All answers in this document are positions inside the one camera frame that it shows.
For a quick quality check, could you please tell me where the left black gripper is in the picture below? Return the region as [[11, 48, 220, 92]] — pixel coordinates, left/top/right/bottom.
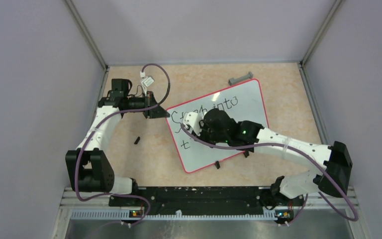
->
[[125, 91, 170, 119]]

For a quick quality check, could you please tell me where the pink framed whiteboard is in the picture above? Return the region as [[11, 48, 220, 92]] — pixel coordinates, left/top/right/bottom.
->
[[167, 79, 269, 173]]

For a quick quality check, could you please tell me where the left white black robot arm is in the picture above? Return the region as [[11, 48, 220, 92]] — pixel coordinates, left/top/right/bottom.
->
[[65, 76, 170, 206]]

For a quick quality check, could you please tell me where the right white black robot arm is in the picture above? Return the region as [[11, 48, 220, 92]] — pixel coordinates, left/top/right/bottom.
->
[[196, 109, 353, 205]]

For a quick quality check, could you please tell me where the black whiteboard foot clip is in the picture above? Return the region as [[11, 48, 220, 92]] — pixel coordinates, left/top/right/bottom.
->
[[243, 150, 249, 158], [214, 161, 220, 169]]

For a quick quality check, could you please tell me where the grey whiteboard eraser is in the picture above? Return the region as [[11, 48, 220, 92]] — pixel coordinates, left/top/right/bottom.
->
[[228, 71, 254, 86]]

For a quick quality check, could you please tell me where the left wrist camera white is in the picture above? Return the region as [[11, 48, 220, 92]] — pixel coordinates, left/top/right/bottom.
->
[[140, 71, 155, 96]]

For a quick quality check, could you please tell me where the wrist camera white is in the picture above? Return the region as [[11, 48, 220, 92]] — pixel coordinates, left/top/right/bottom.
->
[[140, 71, 155, 96], [183, 112, 203, 136]]

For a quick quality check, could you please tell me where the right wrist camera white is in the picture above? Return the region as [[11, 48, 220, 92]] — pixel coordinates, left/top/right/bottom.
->
[[183, 112, 203, 136]]

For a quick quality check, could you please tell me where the white slotted cable duct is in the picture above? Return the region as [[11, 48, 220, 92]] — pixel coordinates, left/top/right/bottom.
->
[[71, 209, 277, 221]]

